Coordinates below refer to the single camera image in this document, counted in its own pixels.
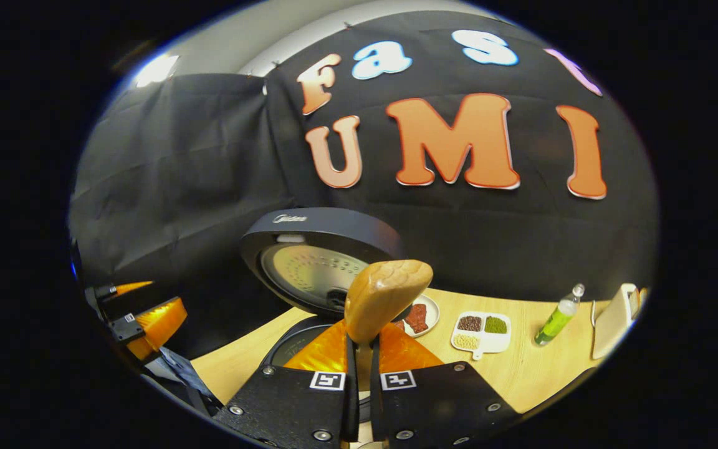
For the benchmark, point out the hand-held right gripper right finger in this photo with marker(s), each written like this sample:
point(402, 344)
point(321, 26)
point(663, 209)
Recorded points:
point(443, 402)

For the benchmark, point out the round white plate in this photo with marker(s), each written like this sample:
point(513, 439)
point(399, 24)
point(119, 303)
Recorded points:
point(432, 312)

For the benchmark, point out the green label drink bottle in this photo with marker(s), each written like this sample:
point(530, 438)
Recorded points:
point(555, 321)

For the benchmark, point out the black backdrop cloth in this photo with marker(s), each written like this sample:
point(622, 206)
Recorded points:
point(490, 237)

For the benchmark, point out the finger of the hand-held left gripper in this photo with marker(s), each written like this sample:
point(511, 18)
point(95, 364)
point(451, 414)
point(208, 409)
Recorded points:
point(159, 321)
point(123, 289)

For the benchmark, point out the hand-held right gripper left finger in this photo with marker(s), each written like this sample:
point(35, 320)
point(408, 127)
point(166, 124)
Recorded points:
point(284, 405)

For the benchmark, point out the ceiling light panel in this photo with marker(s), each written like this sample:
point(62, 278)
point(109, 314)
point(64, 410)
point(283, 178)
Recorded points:
point(156, 70)

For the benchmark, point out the wooden spoon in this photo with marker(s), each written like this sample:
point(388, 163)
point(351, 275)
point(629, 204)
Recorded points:
point(387, 296)

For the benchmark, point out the white toaster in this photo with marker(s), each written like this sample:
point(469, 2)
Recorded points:
point(611, 324)

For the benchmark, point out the black silver rice cooker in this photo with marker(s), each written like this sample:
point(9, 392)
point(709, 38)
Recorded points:
point(315, 274)

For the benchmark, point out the white divided grain dish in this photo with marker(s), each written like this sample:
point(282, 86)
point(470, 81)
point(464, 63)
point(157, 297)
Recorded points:
point(497, 343)

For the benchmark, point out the red-brown meat patty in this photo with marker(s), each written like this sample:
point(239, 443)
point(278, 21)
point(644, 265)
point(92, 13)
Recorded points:
point(416, 318)

